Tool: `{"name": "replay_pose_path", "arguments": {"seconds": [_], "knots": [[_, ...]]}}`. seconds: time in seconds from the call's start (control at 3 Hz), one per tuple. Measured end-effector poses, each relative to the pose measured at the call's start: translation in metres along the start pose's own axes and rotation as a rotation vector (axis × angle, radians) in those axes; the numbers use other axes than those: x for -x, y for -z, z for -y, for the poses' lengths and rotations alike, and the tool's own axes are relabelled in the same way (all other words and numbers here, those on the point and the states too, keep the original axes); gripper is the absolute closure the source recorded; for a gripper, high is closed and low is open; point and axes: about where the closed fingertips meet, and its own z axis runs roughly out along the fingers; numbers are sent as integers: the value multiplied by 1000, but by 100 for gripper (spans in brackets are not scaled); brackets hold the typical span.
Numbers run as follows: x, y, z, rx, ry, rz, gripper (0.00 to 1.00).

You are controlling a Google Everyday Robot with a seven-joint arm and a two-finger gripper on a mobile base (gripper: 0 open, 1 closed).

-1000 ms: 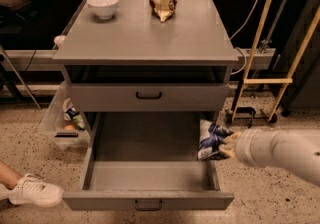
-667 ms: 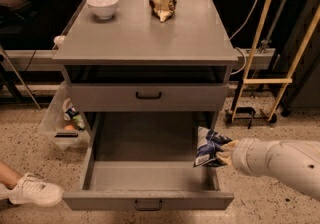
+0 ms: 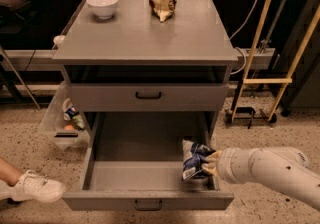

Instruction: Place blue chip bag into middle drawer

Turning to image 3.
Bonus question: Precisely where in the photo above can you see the clear plastic storage bin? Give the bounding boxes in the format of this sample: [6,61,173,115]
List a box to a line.
[38,82,90,150]

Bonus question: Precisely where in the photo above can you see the closed grey upper drawer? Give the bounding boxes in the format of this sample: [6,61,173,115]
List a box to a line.
[68,84,229,112]

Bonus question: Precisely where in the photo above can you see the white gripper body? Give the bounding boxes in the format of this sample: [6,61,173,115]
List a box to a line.
[217,148,253,184]

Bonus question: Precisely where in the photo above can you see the yellow wooden frame stand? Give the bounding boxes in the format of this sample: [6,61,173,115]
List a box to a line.
[228,0,320,123]

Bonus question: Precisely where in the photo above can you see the snack packets inside bin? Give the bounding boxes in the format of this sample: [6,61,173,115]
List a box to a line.
[62,98,85,130]

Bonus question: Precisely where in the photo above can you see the blue chip bag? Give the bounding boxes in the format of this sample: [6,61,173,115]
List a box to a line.
[182,140,216,181]

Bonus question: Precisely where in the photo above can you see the open grey bottom drawer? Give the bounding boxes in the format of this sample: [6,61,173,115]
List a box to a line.
[63,112,233,211]

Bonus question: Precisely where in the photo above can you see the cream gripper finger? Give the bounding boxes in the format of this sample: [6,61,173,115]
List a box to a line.
[201,163,218,176]
[206,150,222,163]

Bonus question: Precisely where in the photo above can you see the grey drawer cabinet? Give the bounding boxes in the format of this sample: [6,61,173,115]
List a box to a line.
[53,0,237,136]

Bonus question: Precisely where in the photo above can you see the small white knob object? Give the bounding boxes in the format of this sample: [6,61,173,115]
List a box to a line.
[53,35,65,47]

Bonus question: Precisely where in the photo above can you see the white sneaker near camera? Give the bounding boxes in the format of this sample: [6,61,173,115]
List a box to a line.
[8,170,66,203]

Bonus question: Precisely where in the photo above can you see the white power cable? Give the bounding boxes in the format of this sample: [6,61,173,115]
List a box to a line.
[229,0,261,76]

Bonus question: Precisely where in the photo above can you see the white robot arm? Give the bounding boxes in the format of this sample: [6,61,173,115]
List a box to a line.
[202,147,320,210]

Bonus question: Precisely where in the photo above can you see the white ceramic bowl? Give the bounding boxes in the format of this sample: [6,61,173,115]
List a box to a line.
[86,0,119,19]

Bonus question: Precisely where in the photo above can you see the person's bare leg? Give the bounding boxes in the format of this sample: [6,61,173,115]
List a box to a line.
[0,157,23,186]

